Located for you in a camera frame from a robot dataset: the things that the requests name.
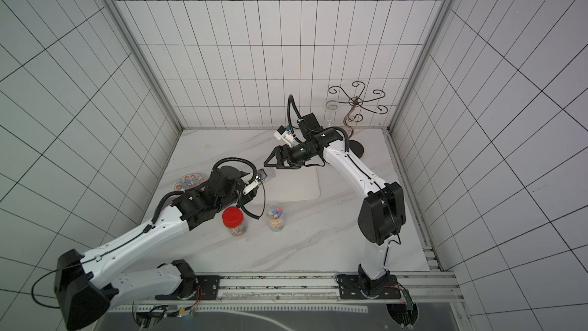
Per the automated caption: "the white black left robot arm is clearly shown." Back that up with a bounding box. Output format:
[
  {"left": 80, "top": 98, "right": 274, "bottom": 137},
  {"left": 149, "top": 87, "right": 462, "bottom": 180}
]
[{"left": 52, "top": 157, "right": 266, "bottom": 330}]

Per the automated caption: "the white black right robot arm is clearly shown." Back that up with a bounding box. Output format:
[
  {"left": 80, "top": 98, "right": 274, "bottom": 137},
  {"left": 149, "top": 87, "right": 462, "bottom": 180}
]
[{"left": 264, "top": 97, "right": 408, "bottom": 300}]

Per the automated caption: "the red lid candy jar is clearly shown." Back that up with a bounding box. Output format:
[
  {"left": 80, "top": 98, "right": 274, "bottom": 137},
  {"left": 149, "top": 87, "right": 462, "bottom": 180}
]
[{"left": 222, "top": 206, "right": 247, "bottom": 236}]

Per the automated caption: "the open colourful candy jar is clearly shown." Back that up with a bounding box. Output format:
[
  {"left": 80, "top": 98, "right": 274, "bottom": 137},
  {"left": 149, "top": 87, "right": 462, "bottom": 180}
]
[{"left": 266, "top": 205, "right": 285, "bottom": 231}]

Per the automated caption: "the white cutting board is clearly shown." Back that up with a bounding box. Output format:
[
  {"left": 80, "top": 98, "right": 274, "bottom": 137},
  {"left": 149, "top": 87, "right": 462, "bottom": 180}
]
[{"left": 252, "top": 167, "right": 321, "bottom": 205}]

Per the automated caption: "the colourful patterned plate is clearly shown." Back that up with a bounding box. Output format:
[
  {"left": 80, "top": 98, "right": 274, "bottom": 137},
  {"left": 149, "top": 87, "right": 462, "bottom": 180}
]
[{"left": 175, "top": 173, "right": 205, "bottom": 191}]

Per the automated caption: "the clear hanging wine glass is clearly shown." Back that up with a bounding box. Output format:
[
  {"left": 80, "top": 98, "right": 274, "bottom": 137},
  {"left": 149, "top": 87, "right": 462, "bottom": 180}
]
[{"left": 323, "top": 100, "right": 340, "bottom": 127}]

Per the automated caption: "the copper glass rack dark base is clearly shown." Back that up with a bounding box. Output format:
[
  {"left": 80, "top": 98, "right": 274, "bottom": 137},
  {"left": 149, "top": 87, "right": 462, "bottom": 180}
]
[{"left": 328, "top": 81, "right": 389, "bottom": 158}]

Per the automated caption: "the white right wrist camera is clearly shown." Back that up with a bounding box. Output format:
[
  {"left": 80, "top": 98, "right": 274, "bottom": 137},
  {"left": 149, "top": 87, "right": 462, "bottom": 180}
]
[{"left": 274, "top": 126, "right": 300, "bottom": 147}]

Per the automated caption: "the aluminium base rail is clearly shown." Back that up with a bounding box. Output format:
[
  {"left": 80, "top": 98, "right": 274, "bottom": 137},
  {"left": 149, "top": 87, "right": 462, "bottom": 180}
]
[{"left": 112, "top": 272, "right": 465, "bottom": 316}]

